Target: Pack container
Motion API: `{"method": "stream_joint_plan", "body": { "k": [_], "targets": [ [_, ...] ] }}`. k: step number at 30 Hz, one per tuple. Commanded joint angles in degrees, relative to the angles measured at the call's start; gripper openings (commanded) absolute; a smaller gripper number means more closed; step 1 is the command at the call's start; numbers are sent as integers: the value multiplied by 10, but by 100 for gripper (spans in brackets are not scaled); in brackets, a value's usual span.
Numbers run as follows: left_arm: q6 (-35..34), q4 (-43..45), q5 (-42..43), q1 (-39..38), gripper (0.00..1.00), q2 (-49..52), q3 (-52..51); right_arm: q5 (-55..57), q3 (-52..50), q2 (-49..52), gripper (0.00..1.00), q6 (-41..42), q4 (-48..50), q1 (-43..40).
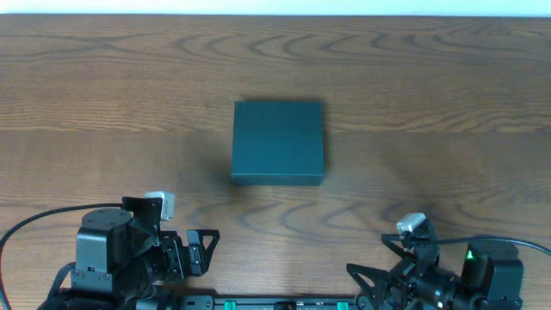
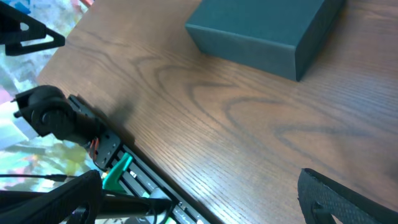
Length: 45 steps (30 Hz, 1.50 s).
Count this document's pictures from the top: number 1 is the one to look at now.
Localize dark green lidded box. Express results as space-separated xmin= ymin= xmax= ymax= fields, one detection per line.
xmin=231 ymin=101 xmax=325 ymax=186

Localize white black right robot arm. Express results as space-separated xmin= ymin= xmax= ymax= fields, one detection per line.
xmin=347 ymin=214 xmax=524 ymax=310

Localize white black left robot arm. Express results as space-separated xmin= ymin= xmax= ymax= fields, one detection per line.
xmin=41 ymin=191 xmax=220 ymax=309

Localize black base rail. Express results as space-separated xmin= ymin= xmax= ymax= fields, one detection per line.
xmin=70 ymin=295 xmax=374 ymax=310

